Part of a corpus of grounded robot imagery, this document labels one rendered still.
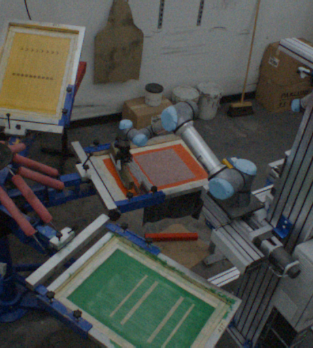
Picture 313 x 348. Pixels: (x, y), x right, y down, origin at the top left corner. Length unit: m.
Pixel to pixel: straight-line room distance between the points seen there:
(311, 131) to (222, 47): 3.47
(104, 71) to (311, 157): 3.03
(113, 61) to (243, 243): 2.95
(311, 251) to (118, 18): 3.10
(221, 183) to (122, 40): 2.83
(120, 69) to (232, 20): 1.44
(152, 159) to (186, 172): 0.25
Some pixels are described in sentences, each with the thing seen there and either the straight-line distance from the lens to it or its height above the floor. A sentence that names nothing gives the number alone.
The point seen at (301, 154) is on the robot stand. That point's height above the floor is 1.64.
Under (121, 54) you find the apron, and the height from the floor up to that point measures 0.86.
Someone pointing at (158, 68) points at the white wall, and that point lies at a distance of 5.05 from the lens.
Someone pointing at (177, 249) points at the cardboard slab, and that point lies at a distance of 3.69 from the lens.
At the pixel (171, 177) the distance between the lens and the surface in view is 2.87.
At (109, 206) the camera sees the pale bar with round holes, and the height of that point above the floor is 1.04.
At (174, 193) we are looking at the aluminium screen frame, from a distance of 2.71.
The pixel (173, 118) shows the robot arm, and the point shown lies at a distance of 2.14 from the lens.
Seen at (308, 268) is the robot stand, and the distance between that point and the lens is 2.26.
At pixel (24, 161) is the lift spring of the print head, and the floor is 1.19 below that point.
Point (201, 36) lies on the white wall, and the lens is 5.16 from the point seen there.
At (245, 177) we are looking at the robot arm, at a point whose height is 1.46.
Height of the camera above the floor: 2.75
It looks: 39 degrees down
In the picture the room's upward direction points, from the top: 8 degrees clockwise
